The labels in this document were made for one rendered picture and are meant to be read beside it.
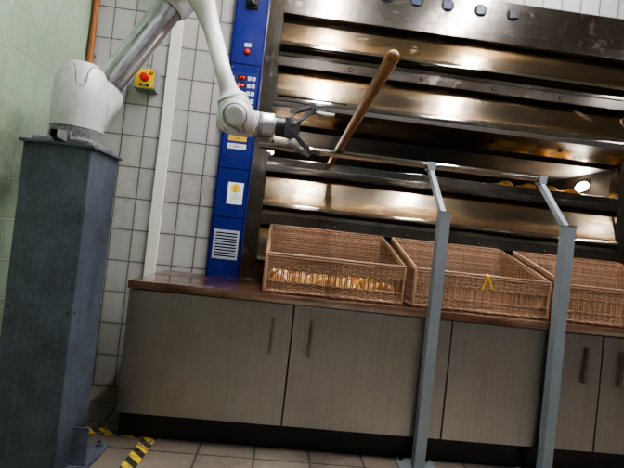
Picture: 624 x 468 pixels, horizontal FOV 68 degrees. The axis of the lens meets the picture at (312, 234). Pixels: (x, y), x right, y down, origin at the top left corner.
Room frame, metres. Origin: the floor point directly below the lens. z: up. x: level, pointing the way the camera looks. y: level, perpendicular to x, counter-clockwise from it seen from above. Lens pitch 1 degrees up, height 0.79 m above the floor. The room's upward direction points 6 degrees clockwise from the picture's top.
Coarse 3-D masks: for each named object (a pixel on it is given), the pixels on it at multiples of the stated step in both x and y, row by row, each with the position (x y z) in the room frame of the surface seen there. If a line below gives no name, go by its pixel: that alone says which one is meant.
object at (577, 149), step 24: (312, 120) 2.22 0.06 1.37; (336, 120) 2.19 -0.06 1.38; (384, 120) 2.14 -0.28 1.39; (408, 120) 2.14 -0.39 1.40; (456, 144) 2.34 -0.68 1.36; (480, 144) 2.31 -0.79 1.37; (504, 144) 2.28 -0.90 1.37; (528, 144) 2.25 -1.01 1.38; (552, 144) 2.22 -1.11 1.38; (576, 144) 2.19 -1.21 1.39; (600, 144) 2.20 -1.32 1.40
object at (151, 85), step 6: (138, 72) 2.13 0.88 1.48; (156, 72) 2.14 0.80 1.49; (138, 78) 2.13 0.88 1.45; (150, 78) 2.13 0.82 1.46; (156, 78) 2.14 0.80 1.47; (138, 84) 2.13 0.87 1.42; (144, 84) 2.13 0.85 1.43; (150, 84) 2.13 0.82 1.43; (156, 84) 2.16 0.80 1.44; (138, 90) 2.17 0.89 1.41; (144, 90) 2.16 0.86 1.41; (150, 90) 2.15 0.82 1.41; (156, 90) 2.17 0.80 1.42
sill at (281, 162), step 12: (312, 168) 2.26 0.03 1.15; (324, 168) 2.26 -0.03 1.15; (336, 168) 2.26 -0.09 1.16; (348, 168) 2.27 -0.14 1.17; (360, 168) 2.27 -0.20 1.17; (408, 180) 2.29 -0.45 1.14; (420, 180) 2.29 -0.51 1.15; (444, 180) 2.30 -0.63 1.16; (456, 180) 2.30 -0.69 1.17; (468, 180) 2.31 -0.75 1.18; (516, 192) 2.32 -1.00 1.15; (528, 192) 2.33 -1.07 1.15; (540, 192) 2.33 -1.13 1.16; (552, 192) 2.33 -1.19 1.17; (564, 192) 2.34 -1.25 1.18; (612, 204) 2.35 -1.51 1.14
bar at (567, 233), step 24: (264, 144) 1.87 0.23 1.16; (432, 168) 1.90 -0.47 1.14; (456, 168) 1.92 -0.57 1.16; (480, 168) 1.93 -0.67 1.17; (432, 264) 1.72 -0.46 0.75; (432, 288) 1.69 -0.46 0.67; (432, 312) 1.69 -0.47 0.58; (552, 312) 1.75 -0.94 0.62; (432, 336) 1.69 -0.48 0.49; (552, 336) 1.73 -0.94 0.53; (432, 360) 1.69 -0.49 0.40; (552, 360) 1.72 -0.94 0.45; (432, 384) 1.69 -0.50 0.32; (552, 384) 1.72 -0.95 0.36; (552, 408) 1.72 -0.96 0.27; (552, 432) 1.72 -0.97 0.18; (552, 456) 1.72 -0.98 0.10
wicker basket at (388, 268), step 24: (288, 240) 2.20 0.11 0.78; (312, 240) 2.21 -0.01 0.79; (336, 240) 2.23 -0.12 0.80; (360, 240) 2.24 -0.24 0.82; (384, 240) 2.17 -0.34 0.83; (288, 264) 1.76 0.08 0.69; (312, 264) 1.77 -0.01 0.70; (336, 264) 1.77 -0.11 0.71; (360, 264) 1.78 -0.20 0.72; (384, 264) 1.79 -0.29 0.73; (264, 288) 1.75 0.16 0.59; (288, 288) 1.76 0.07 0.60; (312, 288) 1.77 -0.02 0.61; (336, 288) 1.77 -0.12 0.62; (360, 288) 2.18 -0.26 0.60; (384, 288) 1.79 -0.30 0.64
